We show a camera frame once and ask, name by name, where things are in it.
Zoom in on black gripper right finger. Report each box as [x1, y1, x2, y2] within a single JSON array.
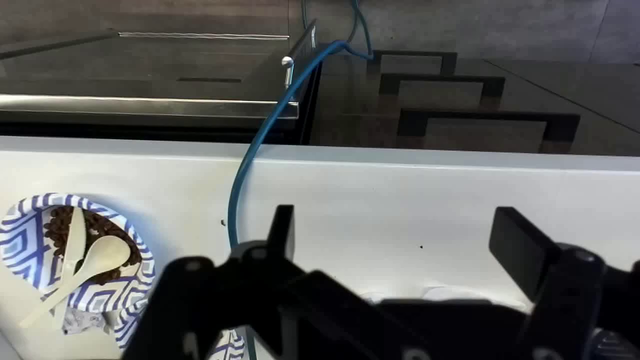
[[488, 206, 640, 360]]

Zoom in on metal dishwasher handle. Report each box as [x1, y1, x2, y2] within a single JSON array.
[[0, 93, 299, 123]]

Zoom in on striped bowl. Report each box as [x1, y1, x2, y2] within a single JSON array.
[[0, 190, 158, 353]]

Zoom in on metal drawer handle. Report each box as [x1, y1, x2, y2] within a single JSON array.
[[398, 108, 581, 152], [368, 49, 460, 76], [378, 75, 506, 108]]

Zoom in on black cable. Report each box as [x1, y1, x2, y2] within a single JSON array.
[[226, 0, 376, 259]]

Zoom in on blue patterned paper plate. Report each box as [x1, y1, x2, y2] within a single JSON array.
[[208, 326, 252, 360]]

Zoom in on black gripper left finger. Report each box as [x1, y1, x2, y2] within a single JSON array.
[[122, 205, 401, 360]]

